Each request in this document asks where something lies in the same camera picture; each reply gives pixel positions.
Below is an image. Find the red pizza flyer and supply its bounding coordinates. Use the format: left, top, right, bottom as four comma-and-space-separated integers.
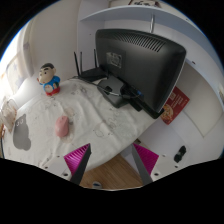
161, 87, 189, 125

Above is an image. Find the pink computer mouse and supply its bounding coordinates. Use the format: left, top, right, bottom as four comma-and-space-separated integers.
55, 116, 69, 137

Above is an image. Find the cartoon boy figurine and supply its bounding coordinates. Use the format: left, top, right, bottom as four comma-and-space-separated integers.
37, 63, 60, 96

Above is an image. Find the black wall plug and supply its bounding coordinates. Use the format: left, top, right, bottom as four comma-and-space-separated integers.
174, 146, 186, 163

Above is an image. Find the white patterned table cloth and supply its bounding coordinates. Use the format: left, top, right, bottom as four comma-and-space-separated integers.
3, 79, 154, 169

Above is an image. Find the black computer monitor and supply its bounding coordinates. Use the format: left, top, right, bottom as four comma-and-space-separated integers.
95, 29, 186, 119

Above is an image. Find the beige item at left edge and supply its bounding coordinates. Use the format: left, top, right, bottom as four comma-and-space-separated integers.
0, 101, 17, 132

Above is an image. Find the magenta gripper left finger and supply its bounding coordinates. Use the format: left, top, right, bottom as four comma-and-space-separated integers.
64, 144, 91, 185

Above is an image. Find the black monitor cable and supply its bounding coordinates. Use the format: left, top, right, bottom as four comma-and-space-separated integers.
71, 75, 145, 100

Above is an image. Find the grey bear-shaped mouse pad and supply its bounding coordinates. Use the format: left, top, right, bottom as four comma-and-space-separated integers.
13, 114, 31, 151

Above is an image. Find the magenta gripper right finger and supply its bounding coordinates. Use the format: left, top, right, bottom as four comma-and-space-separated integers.
132, 143, 159, 185

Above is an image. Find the black wifi router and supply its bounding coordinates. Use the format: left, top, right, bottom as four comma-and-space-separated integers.
74, 54, 106, 82

